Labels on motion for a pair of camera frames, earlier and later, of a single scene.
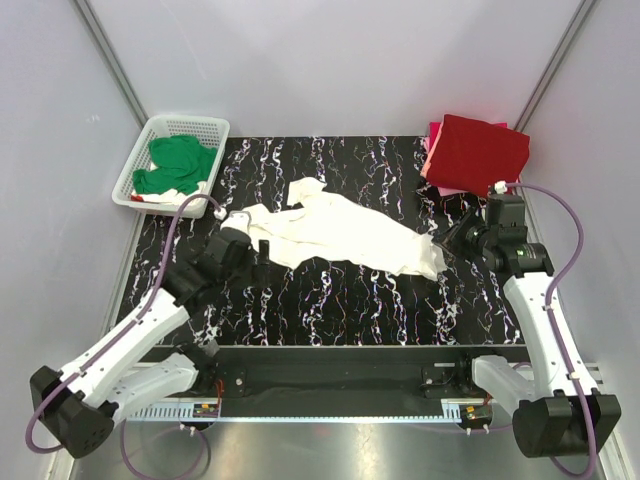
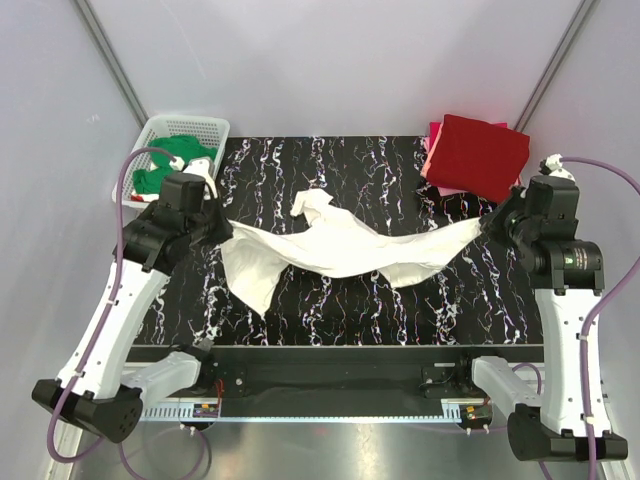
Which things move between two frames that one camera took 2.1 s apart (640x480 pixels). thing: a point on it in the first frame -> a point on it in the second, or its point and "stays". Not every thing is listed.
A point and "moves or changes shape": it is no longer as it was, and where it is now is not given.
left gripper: (257, 274) -> (224, 229)
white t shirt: (319, 224) moves or changes shape
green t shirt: (181, 163) stays
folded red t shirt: (471, 156) stays
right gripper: (450, 239) -> (491, 224)
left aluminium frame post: (86, 15) stays
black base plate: (341, 375) stays
